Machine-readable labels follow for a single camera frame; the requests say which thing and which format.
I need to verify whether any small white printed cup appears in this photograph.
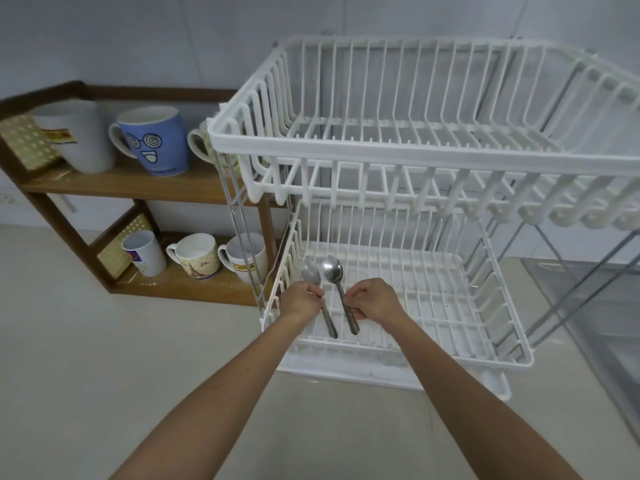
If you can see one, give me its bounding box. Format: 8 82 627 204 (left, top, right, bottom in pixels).
121 230 167 277

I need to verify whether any steel sink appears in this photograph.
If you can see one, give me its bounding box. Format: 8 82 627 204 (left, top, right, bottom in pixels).
520 257 640 440

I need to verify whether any person's left hand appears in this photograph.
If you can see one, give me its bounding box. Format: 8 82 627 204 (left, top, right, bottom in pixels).
278 281 326 323

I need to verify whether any person's right forearm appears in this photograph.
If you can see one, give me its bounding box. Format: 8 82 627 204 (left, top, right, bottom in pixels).
377 315 583 480

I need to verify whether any white two-tier dish rack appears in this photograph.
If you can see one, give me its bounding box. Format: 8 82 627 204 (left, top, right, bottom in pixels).
206 35 640 370

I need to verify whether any shiny steel spoon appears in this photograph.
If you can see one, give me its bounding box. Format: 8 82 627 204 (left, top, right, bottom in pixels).
321 255 361 336

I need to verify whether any cream sketch print mug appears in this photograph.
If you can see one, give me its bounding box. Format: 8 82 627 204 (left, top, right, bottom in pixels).
166 233 221 280

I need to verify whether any blue cartoon face mug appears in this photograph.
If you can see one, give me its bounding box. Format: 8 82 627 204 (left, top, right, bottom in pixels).
108 106 191 177

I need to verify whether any white mug yellow label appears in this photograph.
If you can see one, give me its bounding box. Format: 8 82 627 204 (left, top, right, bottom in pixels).
218 233 270 285

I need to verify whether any large white mug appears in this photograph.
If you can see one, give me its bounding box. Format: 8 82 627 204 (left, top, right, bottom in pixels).
30 100 118 174

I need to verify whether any matte steel spoon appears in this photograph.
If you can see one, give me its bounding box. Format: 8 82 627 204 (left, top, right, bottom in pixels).
301 256 339 340

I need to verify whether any white drip tray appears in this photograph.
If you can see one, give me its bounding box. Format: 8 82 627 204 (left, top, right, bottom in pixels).
276 340 512 402

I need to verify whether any person's left forearm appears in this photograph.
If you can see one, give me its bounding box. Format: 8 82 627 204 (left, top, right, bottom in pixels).
107 309 321 480

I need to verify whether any brown wooden shelf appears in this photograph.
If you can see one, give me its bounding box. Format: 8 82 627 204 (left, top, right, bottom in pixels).
0 81 293 308

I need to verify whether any person's right hand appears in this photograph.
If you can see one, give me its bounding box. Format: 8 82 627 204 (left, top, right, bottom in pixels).
343 278 409 327

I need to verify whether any cream floral mug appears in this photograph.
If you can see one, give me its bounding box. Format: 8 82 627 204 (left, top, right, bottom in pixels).
187 121 223 170

